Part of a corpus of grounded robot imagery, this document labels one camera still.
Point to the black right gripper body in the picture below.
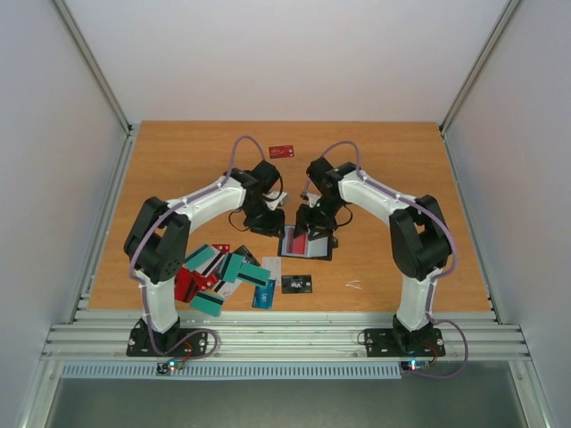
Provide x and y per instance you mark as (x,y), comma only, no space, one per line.
(315,224)

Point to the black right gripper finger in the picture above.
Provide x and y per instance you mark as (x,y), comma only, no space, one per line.
(316,233)
(301,223)

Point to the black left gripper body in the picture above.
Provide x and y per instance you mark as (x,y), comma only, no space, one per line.
(260,220)

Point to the black leather card holder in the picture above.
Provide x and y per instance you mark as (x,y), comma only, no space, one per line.
(321,249)

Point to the red card with black stripe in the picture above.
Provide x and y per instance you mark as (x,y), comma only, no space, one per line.
(295,244)

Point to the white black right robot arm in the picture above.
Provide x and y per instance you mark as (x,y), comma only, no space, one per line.
(420,239)

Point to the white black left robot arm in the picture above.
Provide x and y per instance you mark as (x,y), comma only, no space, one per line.
(156,243)

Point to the black card in pile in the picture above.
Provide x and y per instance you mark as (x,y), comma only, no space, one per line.
(247,255)

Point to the white card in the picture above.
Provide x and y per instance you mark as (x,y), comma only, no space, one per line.
(274,266)

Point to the small red card top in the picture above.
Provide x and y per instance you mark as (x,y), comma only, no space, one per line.
(223,248)

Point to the teal card middle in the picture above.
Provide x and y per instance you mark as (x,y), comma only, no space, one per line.
(230,267)

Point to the teal card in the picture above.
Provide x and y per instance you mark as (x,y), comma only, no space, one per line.
(253,274)
(199,256)
(207,303)
(230,267)

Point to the teal card right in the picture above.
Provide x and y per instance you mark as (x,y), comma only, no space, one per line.
(253,274)

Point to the black vip card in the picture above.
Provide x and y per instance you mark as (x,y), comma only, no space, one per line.
(300,284)

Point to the red card far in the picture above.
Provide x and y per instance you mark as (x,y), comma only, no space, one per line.
(281,151)

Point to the teal card top left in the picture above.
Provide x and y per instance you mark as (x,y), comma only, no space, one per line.
(199,256)

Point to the blue card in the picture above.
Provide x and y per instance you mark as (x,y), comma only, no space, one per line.
(263,297)

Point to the red card left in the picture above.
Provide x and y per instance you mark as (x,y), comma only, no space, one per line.
(185,286)

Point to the teal card front bottom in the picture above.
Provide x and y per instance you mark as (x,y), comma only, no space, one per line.
(207,303)

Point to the right controller board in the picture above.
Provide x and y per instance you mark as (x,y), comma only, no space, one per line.
(415,365)

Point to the controller board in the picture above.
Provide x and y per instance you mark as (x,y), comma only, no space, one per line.
(170,367)
(415,365)

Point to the left controller board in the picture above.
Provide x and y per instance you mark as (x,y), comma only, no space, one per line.
(170,367)

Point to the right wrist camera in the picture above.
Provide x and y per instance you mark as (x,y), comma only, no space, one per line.
(310,199)

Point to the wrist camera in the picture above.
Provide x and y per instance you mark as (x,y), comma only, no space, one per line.
(275,199)
(310,199)

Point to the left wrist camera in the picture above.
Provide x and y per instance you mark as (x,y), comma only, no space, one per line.
(275,199)

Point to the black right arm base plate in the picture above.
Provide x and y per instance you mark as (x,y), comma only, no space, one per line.
(393,343)

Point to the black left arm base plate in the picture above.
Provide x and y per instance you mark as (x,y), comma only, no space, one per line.
(177,342)

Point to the grey slotted cable duct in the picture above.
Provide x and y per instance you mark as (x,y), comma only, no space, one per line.
(233,371)

